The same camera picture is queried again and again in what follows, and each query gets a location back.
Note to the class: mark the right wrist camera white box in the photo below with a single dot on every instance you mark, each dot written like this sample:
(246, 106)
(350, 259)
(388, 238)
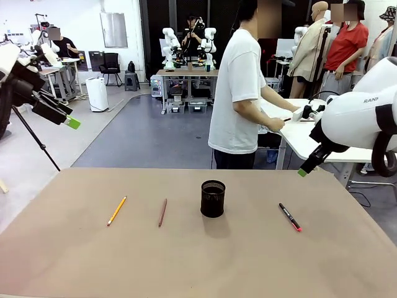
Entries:
(297, 115)

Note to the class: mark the background workbench with clutter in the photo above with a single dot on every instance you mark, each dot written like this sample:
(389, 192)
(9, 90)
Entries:
(51, 72)

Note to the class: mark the mannequin with bucket hat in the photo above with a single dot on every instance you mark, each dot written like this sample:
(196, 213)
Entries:
(384, 40)

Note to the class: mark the person in black with cap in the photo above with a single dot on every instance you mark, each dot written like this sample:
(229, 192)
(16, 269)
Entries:
(190, 38)

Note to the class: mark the wooden stick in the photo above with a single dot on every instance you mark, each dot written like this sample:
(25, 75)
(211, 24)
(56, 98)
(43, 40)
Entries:
(3, 186)

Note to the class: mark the blue and white box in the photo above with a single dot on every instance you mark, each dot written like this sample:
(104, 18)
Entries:
(272, 156)

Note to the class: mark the person's left forearm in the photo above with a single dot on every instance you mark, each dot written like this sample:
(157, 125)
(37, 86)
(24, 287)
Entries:
(279, 101)

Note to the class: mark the person's left hand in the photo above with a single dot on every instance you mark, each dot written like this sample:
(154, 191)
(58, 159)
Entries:
(296, 109)

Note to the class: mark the computer tower with lights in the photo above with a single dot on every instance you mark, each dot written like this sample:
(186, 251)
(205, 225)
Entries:
(156, 87)

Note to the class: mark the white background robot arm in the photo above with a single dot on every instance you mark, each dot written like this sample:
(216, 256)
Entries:
(210, 34)
(169, 37)

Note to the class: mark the black mesh pen holder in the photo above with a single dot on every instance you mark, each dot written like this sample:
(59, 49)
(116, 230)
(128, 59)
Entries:
(212, 205)

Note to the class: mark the person in black shirt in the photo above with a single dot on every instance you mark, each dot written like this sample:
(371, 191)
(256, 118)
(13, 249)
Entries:
(65, 46)

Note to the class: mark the person in white T-shirt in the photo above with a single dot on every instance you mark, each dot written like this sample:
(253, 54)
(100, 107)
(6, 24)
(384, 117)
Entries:
(235, 77)

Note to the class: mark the grey storage bin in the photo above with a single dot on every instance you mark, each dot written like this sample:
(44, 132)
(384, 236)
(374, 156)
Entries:
(176, 107)
(197, 107)

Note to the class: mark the thin black tripod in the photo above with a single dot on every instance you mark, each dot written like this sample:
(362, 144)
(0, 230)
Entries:
(37, 141)

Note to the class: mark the mannequin in beige jacket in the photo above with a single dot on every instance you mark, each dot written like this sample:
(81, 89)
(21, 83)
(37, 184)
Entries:
(305, 52)

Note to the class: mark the yellow pencil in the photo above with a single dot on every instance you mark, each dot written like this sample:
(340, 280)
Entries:
(117, 211)

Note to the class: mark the black office chair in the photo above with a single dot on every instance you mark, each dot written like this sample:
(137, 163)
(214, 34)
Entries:
(110, 60)

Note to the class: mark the dark framed board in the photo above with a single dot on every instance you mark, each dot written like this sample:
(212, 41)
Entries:
(96, 60)

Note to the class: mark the brown background robot table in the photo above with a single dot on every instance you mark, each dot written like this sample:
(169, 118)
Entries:
(186, 73)

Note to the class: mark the black step stool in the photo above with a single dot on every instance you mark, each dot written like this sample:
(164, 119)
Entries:
(132, 80)

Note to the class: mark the person's right hand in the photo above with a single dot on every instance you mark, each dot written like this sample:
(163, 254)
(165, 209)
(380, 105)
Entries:
(277, 124)

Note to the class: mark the white air purifier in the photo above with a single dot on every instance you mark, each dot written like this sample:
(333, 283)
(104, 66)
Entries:
(96, 93)

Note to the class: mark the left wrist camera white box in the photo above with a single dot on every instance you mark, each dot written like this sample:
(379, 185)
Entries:
(49, 54)

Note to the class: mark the person's right forearm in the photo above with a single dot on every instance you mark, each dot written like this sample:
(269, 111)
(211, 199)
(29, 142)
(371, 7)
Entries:
(251, 113)

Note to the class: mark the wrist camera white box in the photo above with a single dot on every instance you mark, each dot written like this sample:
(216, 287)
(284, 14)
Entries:
(49, 54)
(297, 115)

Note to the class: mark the person in red shirt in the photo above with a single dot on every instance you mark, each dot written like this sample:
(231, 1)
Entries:
(347, 46)

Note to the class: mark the reddish brown pencil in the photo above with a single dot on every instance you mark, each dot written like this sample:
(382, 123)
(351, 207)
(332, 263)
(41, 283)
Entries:
(162, 212)

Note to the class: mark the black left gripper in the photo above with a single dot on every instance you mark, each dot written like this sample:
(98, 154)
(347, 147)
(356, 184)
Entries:
(26, 83)

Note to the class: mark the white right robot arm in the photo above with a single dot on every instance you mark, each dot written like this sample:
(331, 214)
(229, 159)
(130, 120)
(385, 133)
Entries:
(350, 124)

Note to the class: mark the grey wall panel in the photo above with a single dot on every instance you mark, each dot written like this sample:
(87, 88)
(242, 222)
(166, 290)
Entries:
(113, 29)

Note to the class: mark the white board panel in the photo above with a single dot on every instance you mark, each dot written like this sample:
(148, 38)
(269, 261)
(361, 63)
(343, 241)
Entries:
(285, 48)

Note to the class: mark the tall black tripod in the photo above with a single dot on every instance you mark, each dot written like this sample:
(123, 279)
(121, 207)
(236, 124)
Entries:
(322, 46)

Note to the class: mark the black marker with red cap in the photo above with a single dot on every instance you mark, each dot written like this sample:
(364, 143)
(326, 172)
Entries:
(290, 217)

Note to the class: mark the white desk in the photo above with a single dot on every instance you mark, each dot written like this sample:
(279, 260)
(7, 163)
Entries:
(297, 136)

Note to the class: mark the small black bag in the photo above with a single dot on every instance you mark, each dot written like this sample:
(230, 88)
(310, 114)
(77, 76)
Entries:
(131, 66)

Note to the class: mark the white box device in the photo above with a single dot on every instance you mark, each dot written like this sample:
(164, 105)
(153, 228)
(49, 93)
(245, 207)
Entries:
(273, 83)

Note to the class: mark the clear plastic sheet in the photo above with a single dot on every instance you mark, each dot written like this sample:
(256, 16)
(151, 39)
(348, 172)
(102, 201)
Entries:
(263, 130)

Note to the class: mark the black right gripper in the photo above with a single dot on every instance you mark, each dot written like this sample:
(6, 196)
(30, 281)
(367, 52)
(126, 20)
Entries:
(316, 136)

